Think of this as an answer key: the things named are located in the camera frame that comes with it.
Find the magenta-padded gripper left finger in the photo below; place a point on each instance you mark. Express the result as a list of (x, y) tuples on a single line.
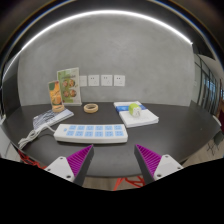
[(60, 166)]

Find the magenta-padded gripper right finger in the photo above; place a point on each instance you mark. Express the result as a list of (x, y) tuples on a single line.
[(166, 165)]

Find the green and white charger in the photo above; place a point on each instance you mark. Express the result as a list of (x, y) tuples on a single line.
[(134, 109)]

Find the red metal chair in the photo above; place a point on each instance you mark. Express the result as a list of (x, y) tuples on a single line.
[(30, 160), (130, 182)]

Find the white power strip blue sockets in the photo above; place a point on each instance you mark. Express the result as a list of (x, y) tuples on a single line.
[(90, 133)]

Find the grey printed booklet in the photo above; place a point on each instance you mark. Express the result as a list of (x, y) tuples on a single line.
[(50, 117)]

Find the white and blue booklet stack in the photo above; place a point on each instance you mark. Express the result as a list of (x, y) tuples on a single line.
[(143, 118)]

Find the beige tape roll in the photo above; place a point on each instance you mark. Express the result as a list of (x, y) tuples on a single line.
[(90, 108)]

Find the small acrylic yellow sign stand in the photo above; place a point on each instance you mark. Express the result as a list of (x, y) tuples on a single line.
[(55, 95)]

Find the large acrylic menu sign stand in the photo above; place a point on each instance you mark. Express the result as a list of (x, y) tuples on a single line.
[(69, 86)]

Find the ceiling LED light strip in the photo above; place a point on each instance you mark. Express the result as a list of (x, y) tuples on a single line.
[(106, 12)]

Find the glass partition with dark frame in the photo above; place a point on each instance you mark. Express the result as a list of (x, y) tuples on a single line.
[(206, 86)]

